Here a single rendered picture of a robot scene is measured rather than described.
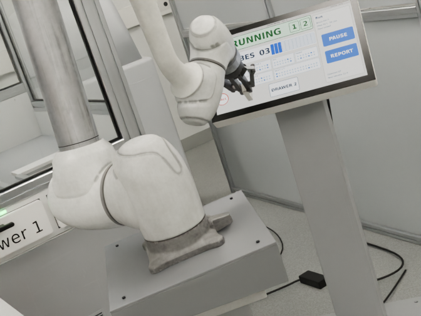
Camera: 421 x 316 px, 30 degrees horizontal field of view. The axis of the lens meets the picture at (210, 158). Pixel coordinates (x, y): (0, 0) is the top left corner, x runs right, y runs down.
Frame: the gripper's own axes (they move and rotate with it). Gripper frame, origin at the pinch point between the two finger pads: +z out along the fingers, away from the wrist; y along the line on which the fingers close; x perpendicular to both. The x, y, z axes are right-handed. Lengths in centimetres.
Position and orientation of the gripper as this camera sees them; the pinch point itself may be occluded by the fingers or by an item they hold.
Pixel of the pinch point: (247, 91)
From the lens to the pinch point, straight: 242.3
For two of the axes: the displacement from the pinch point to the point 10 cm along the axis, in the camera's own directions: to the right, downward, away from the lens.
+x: 1.2, 9.1, -4.0
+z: 3.2, 3.4, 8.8
